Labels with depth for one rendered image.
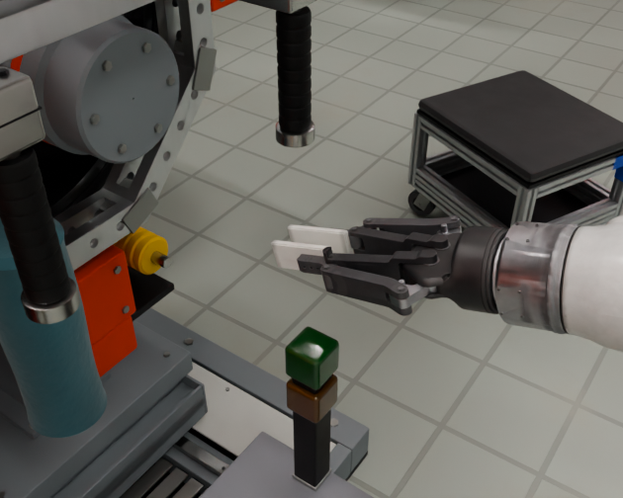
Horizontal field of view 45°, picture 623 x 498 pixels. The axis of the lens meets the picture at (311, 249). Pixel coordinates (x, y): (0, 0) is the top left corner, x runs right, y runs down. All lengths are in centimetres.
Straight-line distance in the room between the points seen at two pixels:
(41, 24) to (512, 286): 41
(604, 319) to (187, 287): 132
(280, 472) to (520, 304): 38
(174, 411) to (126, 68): 74
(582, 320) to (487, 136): 114
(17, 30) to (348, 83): 218
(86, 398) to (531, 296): 50
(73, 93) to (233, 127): 175
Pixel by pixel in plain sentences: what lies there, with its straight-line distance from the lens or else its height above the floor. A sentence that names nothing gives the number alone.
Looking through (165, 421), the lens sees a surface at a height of 16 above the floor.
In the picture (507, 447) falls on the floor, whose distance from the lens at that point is 150.
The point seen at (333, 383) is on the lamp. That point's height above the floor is 61.
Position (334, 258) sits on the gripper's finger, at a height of 73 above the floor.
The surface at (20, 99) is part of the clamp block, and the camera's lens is 55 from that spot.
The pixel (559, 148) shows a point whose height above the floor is 34.
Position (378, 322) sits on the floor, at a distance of 169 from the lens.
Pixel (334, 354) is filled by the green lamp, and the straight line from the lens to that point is 72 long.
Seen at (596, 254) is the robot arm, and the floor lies 82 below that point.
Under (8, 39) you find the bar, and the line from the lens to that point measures 57.
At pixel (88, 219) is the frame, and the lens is 101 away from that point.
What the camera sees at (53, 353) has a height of 62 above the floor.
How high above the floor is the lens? 117
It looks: 38 degrees down
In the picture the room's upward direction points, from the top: straight up
